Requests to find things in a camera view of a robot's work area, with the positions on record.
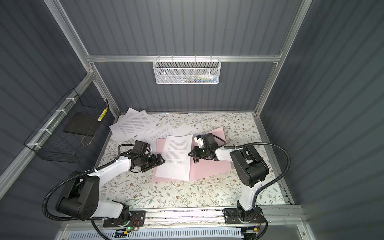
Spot black wire basket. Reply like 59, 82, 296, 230
24, 91, 109, 164

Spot pens in white basket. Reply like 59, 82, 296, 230
178, 74, 219, 84

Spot horizontal aluminium frame bar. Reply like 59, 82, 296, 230
86, 55, 281, 63

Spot white wire mesh basket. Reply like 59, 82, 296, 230
153, 61, 222, 85

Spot floral patterned table mat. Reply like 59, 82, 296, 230
80, 112, 289, 211

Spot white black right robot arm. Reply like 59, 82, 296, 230
189, 133, 269, 223

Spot white vented cable duct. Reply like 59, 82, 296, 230
67, 227, 244, 240

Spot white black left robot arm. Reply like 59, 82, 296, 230
56, 141, 165, 225

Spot black foam pad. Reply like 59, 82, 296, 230
64, 112, 101, 137

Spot aluminium corner frame post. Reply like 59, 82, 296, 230
44, 0, 121, 118

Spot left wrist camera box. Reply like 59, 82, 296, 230
131, 141, 151, 157

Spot yellow marker pen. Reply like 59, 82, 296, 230
97, 107, 109, 122

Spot pink file folder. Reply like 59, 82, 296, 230
152, 127, 232, 183

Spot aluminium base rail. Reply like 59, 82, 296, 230
61, 205, 304, 230

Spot metal folder clip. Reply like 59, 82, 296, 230
193, 156, 200, 164

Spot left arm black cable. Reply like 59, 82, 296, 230
41, 143, 136, 240

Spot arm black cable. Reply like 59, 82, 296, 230
209, 134, 292, 240
41, 143, 136, 240

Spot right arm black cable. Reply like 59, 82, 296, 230
209, 134, 292, 240

